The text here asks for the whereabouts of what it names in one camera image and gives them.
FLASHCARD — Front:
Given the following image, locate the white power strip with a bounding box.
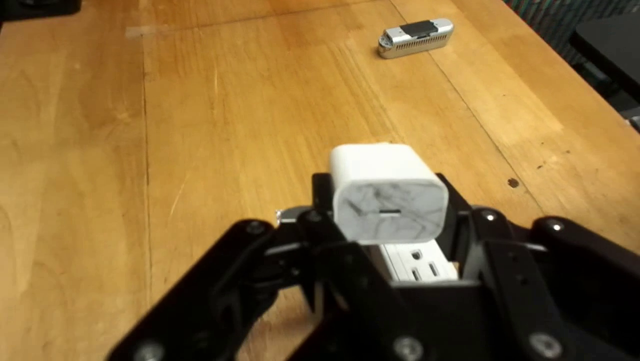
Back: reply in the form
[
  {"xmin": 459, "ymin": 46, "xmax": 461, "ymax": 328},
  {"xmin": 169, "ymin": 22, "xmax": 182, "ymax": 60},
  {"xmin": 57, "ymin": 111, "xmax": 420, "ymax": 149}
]
[{"xmin": 378, "ymin": 239, "xmax": 462, "ymax": 284}]

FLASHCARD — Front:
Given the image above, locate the white charging adaptor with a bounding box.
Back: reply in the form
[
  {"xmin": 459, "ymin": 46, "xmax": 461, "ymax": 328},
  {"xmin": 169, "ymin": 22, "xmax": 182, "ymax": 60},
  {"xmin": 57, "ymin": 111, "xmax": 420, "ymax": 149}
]
[{"xmin": 329, "ymin": 140, "xmax": 451, "ymax": 244}]

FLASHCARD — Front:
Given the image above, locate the small silver black device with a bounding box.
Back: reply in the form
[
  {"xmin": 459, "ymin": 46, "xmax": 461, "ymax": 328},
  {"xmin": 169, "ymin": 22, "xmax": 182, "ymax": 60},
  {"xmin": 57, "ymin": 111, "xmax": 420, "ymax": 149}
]
[{"xmin": 376, "ymin": 16, "xmax": 456, "ymax": 61}]

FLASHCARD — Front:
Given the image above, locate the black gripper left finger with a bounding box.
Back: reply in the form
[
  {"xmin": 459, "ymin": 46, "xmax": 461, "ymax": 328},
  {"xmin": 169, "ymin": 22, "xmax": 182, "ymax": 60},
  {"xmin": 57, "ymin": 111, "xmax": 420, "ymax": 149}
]
[{"xmin": 106, "ymin": 171, "xmax": 428, "ymax": 361}]

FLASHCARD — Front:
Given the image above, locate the black pole stand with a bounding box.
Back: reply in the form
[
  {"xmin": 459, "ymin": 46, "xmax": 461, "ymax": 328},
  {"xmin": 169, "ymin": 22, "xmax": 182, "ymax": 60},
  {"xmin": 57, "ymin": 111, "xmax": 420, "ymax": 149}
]
[{"xmin": 0, "ymin": 0, "xmax": 85, "ymax": 19}]

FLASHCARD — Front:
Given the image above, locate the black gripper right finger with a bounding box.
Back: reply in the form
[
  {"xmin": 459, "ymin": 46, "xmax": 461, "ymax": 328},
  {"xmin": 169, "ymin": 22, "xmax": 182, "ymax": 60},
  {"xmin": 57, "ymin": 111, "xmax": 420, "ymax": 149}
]
[{"xmin": 393, "ymin": 171, "xmax": 640, "ymax": 361}]

